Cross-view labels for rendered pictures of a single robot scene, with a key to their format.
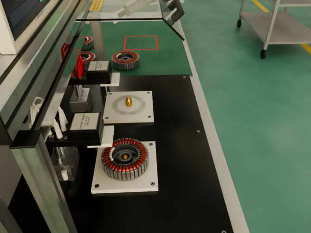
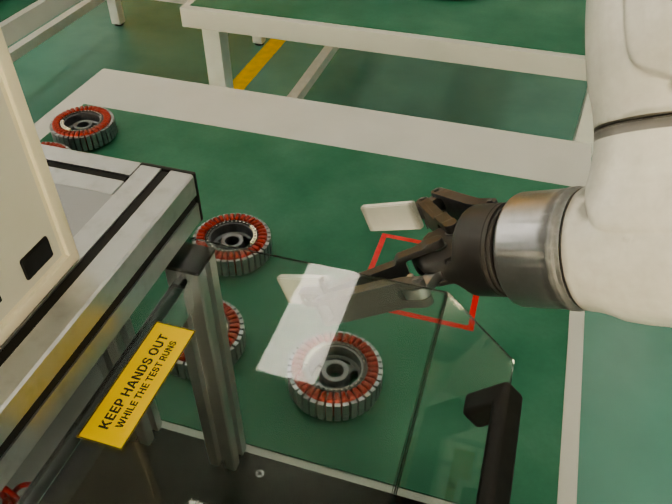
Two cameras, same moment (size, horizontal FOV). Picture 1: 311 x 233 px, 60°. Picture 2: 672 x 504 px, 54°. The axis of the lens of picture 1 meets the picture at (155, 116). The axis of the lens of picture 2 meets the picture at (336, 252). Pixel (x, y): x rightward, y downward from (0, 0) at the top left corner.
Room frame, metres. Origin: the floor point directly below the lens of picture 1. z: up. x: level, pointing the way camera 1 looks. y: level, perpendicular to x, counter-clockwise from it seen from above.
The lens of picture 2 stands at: (0.54, -0.05, 1.40)
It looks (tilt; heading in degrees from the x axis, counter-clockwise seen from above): 42 degrees down; 20
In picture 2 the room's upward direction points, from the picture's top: straight up
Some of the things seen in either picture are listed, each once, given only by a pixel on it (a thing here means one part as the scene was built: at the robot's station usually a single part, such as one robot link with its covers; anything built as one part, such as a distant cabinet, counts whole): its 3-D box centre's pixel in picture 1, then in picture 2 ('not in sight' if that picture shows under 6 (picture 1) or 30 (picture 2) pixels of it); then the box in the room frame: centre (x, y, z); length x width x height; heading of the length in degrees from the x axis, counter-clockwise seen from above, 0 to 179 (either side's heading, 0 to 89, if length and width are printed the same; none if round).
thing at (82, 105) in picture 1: (81, 101); not in sight; (0.67, 0.23, 0.80); 0.07 x 0.05 x 0.06; 3
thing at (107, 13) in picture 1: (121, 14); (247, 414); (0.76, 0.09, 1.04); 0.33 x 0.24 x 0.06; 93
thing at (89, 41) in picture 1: (80, 42); (232, 244); (1.18, 0.34, 0.77); 0.11 x 0.11 x 0.04
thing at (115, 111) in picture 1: (128, 106); not in sight; (0.68, 0.08, 0.78); 0.15 x 0.15 x 0.01; 3
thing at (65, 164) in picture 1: (65, 161); not in sight; (0.43, 0.22, 0.80); 0.07 x 0.05 x 0.06; 3
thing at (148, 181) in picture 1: (126, 165); not in sight; (0.44, 0.07, 0.78); 0.15 x 0.15 x 0.01; 3
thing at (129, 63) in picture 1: (125, 60); not in sight; (1.00, 0.12, 0.77); 0.11 x 0.11 x 0.04
